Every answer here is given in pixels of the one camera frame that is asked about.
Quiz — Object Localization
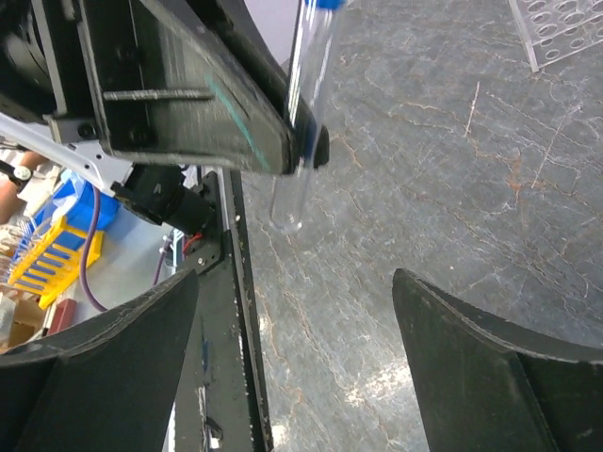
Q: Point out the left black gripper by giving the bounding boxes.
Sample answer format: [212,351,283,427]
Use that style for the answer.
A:
[1,1,294,175]

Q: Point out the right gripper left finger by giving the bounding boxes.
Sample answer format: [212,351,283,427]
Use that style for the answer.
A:
[1,270,198,451]

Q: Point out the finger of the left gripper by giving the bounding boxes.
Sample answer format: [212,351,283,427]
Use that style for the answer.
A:
[187,0,331,170]

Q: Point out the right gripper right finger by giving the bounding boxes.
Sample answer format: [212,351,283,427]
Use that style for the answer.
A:
[392,268,602,451]

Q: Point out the blue-capped test tube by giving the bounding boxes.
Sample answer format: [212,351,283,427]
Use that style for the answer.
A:
[269,1,347,234]

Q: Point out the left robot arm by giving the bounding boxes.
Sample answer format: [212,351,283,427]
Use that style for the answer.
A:
[1,1,305,234]

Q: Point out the yellow blue rack background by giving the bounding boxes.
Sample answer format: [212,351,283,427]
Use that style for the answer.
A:
[7,215,106,311]

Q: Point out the clear test tube rack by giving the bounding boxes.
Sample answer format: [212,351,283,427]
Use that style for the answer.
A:
[508,0,603,73]

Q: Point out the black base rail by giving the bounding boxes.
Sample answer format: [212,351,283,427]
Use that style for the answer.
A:
[169,167,274,451]

